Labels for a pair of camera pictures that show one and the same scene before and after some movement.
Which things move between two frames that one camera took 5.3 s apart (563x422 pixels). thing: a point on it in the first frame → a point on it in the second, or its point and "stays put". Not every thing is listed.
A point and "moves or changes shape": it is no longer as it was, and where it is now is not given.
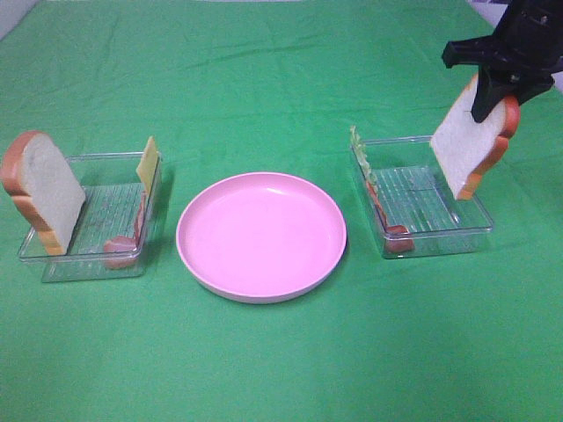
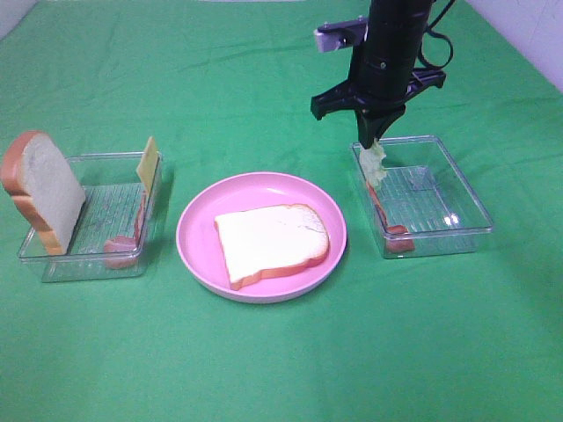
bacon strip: x=398 y=238 stays put
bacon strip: x=119 y=252 stays put
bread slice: x=467 y=149 → x=271 y=240
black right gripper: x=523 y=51 → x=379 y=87
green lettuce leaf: x=359 y=149 moves or changes shape
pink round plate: x=261 y=238 stays put
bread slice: x=40 y=181 stays put
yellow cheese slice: x=146 y=167 stays put
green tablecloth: x=237 y=87 stays put
